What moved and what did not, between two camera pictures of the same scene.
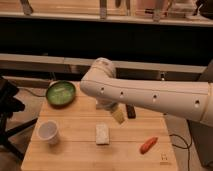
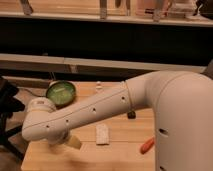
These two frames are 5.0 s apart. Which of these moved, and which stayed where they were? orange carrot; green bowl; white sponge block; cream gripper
Moved: cream gripper
Stayed: orange carrot; green bowl; white sponge block
